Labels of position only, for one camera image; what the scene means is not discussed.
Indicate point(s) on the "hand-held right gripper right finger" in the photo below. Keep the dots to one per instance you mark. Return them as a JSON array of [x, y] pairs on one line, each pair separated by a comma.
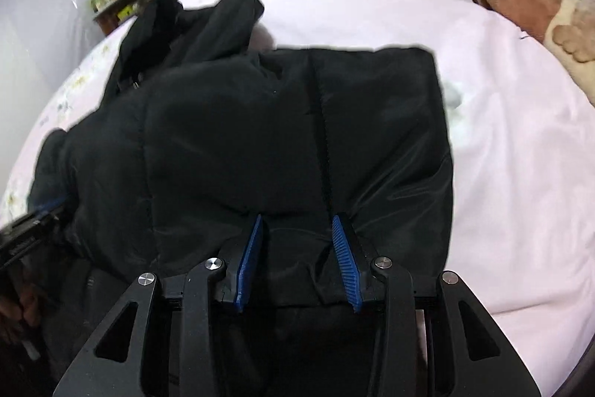
[[346, 266]]

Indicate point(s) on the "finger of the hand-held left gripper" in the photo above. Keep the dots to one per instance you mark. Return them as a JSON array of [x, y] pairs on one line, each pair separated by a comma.
[[46, 207]]

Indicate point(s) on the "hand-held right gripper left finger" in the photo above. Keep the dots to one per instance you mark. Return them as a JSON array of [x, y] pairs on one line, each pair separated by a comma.
[[251, 262]]

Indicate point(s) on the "black padded jacket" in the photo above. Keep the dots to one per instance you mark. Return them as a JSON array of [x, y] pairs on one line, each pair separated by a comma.
[[232, 122]]

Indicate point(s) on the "person's left hand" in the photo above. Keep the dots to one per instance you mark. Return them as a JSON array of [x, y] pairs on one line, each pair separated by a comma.
[[28, 306]]

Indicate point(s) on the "pink floral quilt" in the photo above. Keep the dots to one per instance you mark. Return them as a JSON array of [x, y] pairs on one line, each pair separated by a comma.
[[511, 192]]

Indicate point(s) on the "brown patterned pillow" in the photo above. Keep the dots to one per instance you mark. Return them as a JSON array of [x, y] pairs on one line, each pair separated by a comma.
[[520, 1]]

